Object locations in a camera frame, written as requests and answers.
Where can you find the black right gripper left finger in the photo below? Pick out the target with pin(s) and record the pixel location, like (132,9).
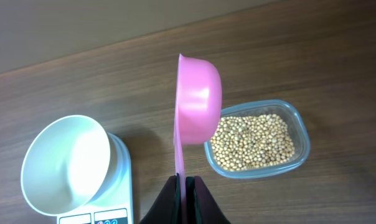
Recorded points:
(166,209)

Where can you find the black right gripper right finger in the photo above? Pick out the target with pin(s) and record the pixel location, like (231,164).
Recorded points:
(201,206)

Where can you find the pink measuring scoop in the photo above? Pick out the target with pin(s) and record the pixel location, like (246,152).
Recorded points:
(197,112)

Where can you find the white digital kitchen scale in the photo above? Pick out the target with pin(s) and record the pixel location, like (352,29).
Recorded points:
(113,204)

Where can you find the white bowl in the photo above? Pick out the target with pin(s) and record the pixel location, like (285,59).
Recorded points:
(70,163)

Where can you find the soybeans in container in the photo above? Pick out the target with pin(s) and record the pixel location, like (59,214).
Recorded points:
(251,142)

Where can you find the clear plastic container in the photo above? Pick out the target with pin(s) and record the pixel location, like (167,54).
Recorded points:
(296,130)

